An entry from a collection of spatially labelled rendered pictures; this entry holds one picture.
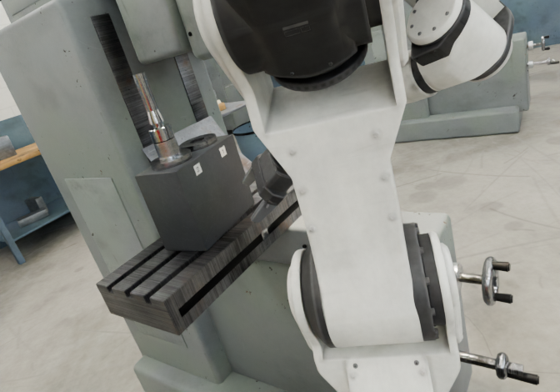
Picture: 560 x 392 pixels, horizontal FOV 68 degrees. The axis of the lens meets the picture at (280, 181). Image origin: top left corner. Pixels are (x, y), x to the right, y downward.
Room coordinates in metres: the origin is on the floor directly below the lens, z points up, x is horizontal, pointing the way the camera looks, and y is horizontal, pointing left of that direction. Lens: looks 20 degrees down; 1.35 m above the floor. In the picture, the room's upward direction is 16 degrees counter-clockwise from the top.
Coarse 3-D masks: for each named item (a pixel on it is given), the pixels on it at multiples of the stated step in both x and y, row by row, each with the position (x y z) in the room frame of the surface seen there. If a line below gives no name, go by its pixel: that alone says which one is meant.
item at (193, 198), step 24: (192, 144) 0.92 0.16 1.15; (216, 144) 0.92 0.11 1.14; (168, 168) 0.83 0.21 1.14; (192, 168) 0.83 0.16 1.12; (216, 168) 0.89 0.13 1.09; (240, 168) 0.96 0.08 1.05; (144, 192) 0.84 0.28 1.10; (168, 192) 0.81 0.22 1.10; (192, 192) 0.81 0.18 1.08; (216, 192) 0.87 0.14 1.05; (240, 192) 0.94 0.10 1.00; (168, 216) 0.82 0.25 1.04; (192, 216) 0.79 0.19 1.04; (216, 216) 0.84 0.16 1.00; (240, 216) 0.91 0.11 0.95; (168, 240) 0.84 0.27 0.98; (192, 240) 0.80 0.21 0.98; (216, 240) 0.82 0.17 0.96
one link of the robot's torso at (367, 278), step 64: (192, 0) 0.41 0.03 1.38; (384, 0) 0.35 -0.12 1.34; (384, 64) 0.46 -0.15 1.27; (256, 128) 0.43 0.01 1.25; (320, 128) 0.41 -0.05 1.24; (384, 128) 0.39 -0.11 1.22; (320, 192) 0.41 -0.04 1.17; (384, 192) 0.39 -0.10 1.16; (320, 256) 0.41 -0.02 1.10; (384, 256) 0.39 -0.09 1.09; (320, 320) 0.39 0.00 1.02; (384, 320) 0.37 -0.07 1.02
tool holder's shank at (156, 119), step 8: (136, 80) 0.86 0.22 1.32; (144, 80) 0.86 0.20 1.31; (144, 88) 0.86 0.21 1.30; (144, 96) 0.86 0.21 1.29; (152, 96) 0.87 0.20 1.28; (144, 104) 0.86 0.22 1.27; (152, 104) 0.86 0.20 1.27; (152, 112) 0.86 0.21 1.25; (160, 112) 0.87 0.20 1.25; (152, 120) 0.86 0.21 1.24; (160, 120) 0.86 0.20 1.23
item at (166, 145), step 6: (168, 132) 0.86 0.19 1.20; (156, 138) 0.85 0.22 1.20; (162, 138) 0.85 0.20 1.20; (168, 138) 0.85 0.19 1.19; (174, 138) 0.87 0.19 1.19; (156, 144) 0.85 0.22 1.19; (162, 144) 0.85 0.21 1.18; (168, 144) 0.85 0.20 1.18; (174, 144) 0.86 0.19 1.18; (156, 150) 0.86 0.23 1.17; (162, 150) 0.85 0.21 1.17; (168, 150) 0.85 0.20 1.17; (174, 150) 0.86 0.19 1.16; (162, 156) 0.85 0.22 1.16; (168, 156) 0.85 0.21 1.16; (174, 156) 0.85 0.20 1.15
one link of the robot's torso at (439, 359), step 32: (448, 256) 0.40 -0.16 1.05; (288, 288) 0.45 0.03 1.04; (448, 288) 0.37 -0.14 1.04; (448, 320) 0.37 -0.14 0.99; (320, 352) 0.44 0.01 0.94; (352, 352) 0.43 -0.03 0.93; (384, 352) 0.41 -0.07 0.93; (416, 352) 0.40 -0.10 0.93; (448, 352) 0.39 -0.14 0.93; (352, 384) 0.41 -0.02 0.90; (384, 384) 0.39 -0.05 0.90; (416, 384) 0.38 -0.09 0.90; (448, 384) 0.39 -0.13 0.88
